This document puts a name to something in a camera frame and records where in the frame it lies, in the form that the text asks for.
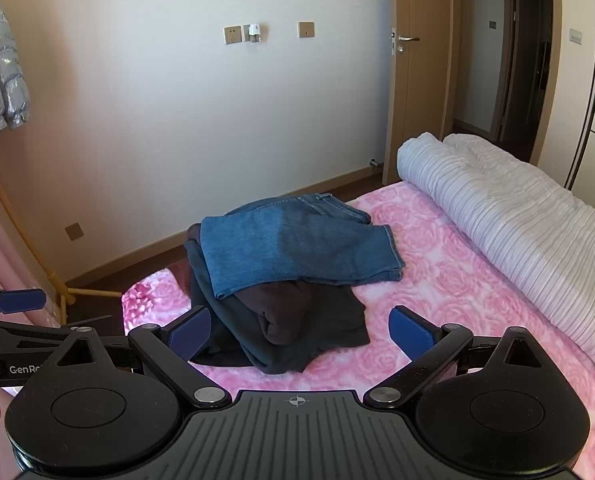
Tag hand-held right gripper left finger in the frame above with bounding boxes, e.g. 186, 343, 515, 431
48, 306, 232, 409

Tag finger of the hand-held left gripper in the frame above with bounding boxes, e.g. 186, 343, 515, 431
0, 315, 114, 349
0, 285, 47, 317

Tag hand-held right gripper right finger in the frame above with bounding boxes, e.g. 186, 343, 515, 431
363, 306, 568, 409

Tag blue jeans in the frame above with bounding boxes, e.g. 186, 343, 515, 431
200, 192, 405, 301

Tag wooden coat rack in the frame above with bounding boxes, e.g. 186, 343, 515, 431
0, 140, 124, 322

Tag pink rose blanket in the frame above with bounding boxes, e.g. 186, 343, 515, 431
122, 180, 595, 480

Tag dark grey garment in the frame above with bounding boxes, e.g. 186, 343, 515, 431
184, 237, 369, 375

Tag dark brown garment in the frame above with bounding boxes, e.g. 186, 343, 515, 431
186, 224, 324, 346

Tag pale ribbed quilt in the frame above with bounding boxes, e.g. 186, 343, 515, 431
396, 132, 595, 392

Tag wooden door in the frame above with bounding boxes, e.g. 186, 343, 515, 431
383, 0, 461, 187

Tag white wardrobe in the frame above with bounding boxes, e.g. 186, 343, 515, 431
560, 0, 595, 203

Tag wooden door frame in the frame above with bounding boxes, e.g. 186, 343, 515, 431
445, 0, 564, 166

